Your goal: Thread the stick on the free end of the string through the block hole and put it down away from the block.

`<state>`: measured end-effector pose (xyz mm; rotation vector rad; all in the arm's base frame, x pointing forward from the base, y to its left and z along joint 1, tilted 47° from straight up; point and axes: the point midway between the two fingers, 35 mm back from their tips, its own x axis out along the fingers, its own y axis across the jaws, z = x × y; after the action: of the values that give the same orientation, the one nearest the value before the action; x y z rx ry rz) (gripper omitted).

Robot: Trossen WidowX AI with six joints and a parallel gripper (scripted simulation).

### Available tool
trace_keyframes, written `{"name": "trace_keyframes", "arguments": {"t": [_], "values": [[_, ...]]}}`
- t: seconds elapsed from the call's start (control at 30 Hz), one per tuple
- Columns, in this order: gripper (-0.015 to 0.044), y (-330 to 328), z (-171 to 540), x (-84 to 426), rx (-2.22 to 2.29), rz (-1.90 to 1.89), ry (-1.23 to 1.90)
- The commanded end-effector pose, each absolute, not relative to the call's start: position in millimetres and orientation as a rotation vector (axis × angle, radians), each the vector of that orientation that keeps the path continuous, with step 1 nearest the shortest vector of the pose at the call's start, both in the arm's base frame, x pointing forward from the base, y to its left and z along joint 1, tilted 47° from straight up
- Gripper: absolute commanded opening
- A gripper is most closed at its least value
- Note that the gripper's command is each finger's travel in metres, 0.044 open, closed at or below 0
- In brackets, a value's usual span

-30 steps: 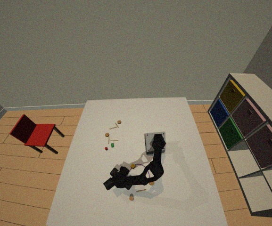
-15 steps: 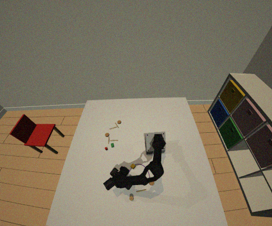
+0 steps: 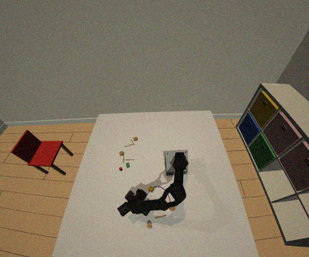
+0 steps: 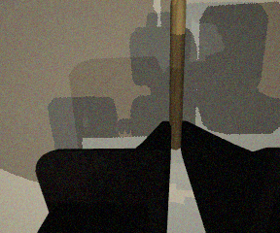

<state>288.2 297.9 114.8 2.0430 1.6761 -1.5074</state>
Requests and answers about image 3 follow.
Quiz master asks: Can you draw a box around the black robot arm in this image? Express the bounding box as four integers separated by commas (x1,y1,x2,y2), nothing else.
117,152,189,216

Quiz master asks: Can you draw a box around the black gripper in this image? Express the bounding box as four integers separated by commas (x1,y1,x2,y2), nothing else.
125,191,150,216

